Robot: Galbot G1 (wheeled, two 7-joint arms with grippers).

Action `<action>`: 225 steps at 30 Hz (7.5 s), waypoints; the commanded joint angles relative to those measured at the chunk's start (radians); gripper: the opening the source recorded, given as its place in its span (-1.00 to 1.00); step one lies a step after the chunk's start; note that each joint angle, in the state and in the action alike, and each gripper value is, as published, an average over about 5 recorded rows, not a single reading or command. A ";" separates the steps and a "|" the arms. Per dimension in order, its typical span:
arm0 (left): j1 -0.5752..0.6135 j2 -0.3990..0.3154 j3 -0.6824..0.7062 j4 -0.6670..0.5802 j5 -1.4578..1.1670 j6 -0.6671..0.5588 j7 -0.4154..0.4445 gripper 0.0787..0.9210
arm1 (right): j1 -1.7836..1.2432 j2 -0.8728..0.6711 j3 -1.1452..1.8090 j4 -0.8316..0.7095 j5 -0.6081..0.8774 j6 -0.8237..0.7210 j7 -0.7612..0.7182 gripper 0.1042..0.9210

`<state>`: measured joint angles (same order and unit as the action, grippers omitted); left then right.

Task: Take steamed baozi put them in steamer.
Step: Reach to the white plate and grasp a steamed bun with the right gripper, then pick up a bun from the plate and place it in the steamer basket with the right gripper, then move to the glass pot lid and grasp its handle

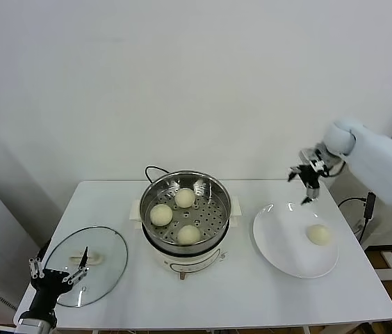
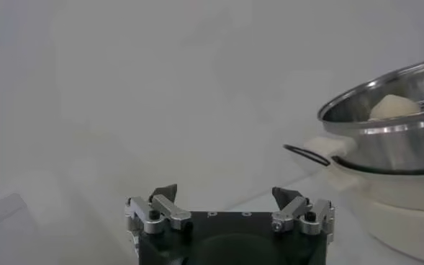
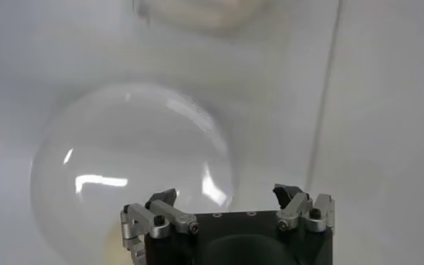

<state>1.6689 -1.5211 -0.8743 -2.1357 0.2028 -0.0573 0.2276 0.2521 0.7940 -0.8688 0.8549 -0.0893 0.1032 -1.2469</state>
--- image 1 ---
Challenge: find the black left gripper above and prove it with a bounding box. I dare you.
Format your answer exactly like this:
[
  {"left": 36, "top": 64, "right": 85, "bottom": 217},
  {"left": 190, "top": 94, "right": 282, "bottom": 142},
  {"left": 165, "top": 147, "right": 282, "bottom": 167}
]
[{"left": 25, "top": 238, "right": 90, "bottom": 316}]

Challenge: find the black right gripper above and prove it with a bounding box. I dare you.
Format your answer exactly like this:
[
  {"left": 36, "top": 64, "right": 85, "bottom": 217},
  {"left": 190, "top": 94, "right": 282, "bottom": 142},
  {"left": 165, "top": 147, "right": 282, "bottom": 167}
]
[{"left": 288, "top": 165, "right": 322, "bottom": 206}]

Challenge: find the round glass pot lid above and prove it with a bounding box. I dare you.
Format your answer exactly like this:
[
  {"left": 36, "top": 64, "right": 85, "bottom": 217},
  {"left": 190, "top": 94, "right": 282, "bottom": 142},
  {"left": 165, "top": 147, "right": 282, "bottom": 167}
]
[{"left": 44, "top": 225, "right": 129, "bottom": 308}]

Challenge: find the white steamed baozi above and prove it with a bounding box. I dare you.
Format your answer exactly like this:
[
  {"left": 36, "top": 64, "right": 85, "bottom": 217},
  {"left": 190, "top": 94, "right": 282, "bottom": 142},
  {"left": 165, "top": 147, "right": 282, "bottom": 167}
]
[
  {"left": 174, "top": 187, "right": 196, "bottom": 209},
  {"left": 177, "top": 225, "right": 202, "bottom": 246},
  {"left": 307, "top": 224, "right": 333, "bottom": 248},
  {"left": 149, "top": 204, "right": 174, "bottom": 227}
]

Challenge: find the perforated steel steamer basket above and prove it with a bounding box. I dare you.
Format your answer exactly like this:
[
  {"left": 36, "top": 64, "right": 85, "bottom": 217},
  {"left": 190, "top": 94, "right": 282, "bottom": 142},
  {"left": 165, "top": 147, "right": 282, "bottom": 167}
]
[{"left": 139, "top": 170, "right": 234, "bottom": 250}]

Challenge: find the round white plate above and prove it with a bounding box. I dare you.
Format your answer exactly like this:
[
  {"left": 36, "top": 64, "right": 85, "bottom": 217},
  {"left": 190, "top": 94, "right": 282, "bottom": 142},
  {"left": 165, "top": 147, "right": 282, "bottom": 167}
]
[{"left": 253, "top": 202, "right": 340, "bottom": 279}]

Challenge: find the white side desk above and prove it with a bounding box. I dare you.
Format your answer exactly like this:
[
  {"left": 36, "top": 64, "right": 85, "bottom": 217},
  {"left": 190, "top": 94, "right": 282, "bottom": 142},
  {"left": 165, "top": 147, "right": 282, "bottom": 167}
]
[{"left": 331, "top": 180, "right": 392, "bottom": 303}]

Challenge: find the black power adapter block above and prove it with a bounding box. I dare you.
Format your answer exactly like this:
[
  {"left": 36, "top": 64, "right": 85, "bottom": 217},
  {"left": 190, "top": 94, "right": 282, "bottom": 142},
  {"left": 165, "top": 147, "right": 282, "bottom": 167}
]
[{"left": 364, "top": 191, "right": 377, "bottom": 220}]

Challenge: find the white electric cooker base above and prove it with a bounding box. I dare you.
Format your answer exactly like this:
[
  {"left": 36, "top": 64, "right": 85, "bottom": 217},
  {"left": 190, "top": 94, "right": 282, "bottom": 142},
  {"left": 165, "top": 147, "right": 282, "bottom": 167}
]
[{"left": 129, "top": 194, "right": 244, "bottom": 281}]

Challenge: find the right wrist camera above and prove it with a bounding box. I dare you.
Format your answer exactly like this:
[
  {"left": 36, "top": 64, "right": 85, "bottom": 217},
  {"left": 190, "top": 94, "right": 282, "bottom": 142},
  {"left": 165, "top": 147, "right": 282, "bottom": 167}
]
[{"left": 300, "top": 148, "right": 327, "bottom": 171}]

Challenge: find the black adapter cable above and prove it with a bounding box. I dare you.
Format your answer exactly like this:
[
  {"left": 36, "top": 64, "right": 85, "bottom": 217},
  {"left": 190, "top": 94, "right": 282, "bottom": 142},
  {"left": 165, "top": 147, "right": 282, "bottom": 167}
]
[{"left": 338, "top": 196, "right": 370, "bottom": 245}]

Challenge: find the black cooker power cable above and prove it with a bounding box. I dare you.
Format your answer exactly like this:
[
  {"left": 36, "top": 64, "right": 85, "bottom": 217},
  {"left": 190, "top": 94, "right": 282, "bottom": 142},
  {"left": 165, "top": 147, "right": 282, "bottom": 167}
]
[{"left": 144, "top": 166, "right": 172, "bottom": 184}]

